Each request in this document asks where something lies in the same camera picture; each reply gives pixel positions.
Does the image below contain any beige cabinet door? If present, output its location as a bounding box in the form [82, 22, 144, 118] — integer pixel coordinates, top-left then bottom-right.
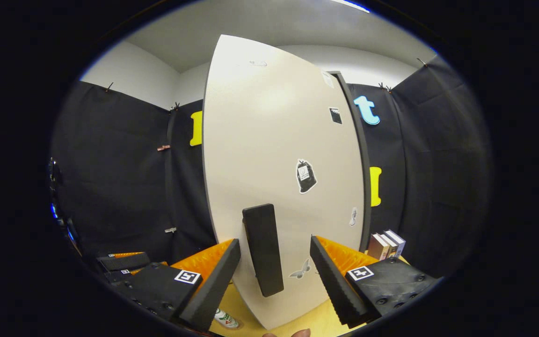
[202, 34, 366, 330]

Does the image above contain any white book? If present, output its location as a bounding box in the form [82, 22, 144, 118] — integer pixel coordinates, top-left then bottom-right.
[384, 229, 406, 257]

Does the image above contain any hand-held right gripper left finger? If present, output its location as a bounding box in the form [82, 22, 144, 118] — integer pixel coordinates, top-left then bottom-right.
[113, 239, 242, 332]

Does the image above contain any dark grey cabinet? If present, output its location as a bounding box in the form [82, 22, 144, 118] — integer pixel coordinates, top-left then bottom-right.
[328, 70, 373, 253]

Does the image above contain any brown book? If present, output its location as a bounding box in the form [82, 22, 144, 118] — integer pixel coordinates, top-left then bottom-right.
[368, 233, 389, 261]

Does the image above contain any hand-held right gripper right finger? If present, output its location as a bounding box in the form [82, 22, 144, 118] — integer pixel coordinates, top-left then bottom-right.
[309, 235, 438, 328]

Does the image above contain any grey book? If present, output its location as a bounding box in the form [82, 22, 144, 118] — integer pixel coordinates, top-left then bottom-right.
[378, 231, 399, 259]

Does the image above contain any ceiling light panel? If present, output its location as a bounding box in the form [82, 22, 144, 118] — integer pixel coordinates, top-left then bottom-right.
[330, 0, 371, 14]

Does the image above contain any white bottle with green ring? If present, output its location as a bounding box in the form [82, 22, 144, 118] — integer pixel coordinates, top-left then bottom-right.
[213, 308, 241, 330]

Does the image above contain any black backdrop cloth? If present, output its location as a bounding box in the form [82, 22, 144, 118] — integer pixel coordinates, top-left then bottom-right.
[50, 55, 492, 281]

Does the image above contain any black cabinet door handle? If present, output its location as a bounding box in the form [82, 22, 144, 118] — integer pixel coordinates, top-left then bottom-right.
[242, 203, 285, 298]

